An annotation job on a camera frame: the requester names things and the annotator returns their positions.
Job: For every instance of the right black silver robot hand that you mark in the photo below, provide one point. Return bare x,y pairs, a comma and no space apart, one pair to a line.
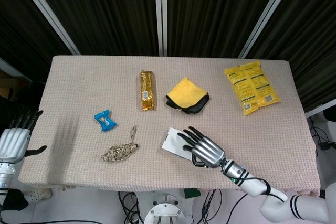
208,153

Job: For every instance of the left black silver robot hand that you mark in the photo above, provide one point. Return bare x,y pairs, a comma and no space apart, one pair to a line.
13,142

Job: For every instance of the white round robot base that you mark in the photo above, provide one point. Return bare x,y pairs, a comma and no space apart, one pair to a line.
165,208

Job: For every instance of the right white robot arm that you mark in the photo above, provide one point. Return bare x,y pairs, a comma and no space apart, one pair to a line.
254,186

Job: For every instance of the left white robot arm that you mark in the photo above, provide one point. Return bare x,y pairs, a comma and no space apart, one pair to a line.
5,174

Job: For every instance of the white cardboard box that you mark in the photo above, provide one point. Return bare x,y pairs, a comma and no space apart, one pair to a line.
173,142

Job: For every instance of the white perforated shoe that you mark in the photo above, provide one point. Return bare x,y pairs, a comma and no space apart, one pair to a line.
39,195

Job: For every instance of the yellow black folded cloth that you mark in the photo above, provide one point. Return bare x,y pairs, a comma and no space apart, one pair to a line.
185,93

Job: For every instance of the yellow printed snack bag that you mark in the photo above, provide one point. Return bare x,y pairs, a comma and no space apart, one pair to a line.
252,87

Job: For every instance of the gold foil snack package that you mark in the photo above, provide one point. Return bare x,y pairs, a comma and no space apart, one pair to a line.
147,90

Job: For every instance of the beige waffle tablecloth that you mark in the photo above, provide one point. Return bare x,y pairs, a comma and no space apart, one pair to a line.
78,82

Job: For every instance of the blue snack packet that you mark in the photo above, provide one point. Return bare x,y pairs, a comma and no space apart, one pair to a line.
105,121

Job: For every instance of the black power adapter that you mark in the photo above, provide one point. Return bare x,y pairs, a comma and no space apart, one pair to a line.
325,145

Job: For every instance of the black pleated curtain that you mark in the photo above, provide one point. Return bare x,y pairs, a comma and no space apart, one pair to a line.
110,11

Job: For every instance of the white slanted frame post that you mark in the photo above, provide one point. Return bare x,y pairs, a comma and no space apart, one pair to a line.
267,14
50,14

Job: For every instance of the white upright frame post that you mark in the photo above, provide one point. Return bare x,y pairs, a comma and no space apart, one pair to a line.
161,11

